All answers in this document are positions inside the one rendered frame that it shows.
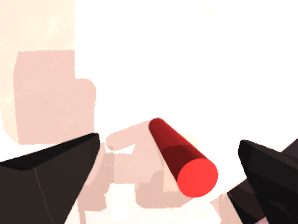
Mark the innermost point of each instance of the red peg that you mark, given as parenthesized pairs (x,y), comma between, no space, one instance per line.
(193,172)

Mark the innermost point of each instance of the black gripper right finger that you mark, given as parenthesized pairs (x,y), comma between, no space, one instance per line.
(273,176)

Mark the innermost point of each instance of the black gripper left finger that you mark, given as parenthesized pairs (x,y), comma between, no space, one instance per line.
(41,187)

